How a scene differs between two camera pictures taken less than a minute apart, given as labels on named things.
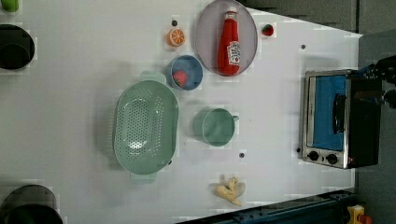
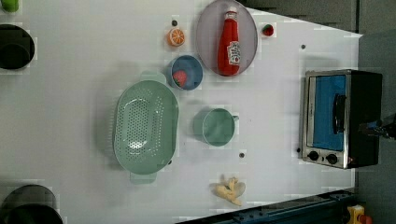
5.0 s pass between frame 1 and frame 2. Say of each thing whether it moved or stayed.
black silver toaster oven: stayed
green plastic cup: stayed
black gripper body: moved
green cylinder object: stayed
